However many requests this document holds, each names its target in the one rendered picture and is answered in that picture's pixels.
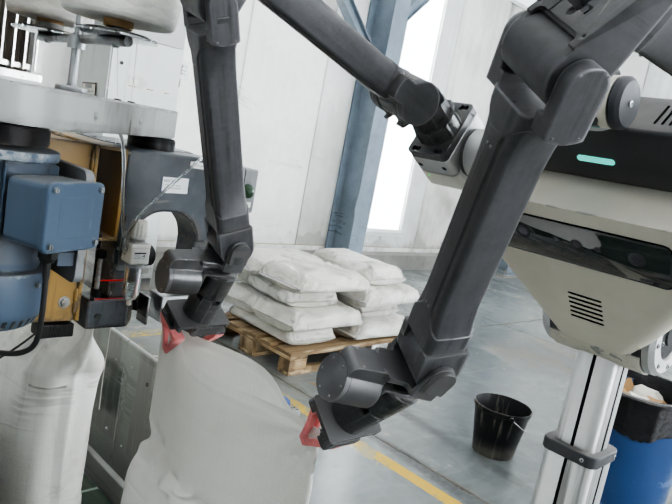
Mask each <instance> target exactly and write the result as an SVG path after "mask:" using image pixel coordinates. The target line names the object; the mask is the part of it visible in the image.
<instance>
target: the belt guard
mask: <svg viewBox="0 0 672 504"><path fill-rule="evenodd" d="M177 116H178V112H177V111H173V110H168V109H162V108H157V107H152V106H146V105H141V104H136V103H130V102H125V101H119V100H114V99H109V98H104V97H98V96H93V95H87V94H82V93H76V92H71V91H66V90H60V89H55V88H50V87H44V86H39V85H34V84H28V83H23V82H18V81H12V80H7V79H2V78H0V122H5V123H11V124H18V125H24V126H31V127H38V128H46V129H55V130H65V131H79V132H93V133H107V134H121V135H134V136H148V137H158V138H165V139H172V138H174V137H175V130H176V123H177Z"/></svg>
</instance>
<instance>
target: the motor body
mask: <svg viewBox="0 0 672 504"><path fill-rule="evenodd" d="M59 162H60V153H59V152H57V151H55V150H52V149H48V148H36V147H24V146H16V145H2V144H0V332H1V331H9V330H14V329H18V328H21V327H24V326H26V325H28V324H30V323H31V322H33V321H34V319H35V318H36V317H37V316H38V315H39V310H40V302H41V292H42V263H41V262H40V261H38V259H39V258H38V257H37V255H38V249H35V248H32V247H29V246H25V245H22V244H19V243H16V242H13V241H10V240H7V239H6V238H4V236H3V228H4V218H5V209H6V199H7V189H8V182H9V179H10V177H11V176H13V175H55V176H59V168H60V167H58V166H57V165H55V164H57V163H59Z"/></svg>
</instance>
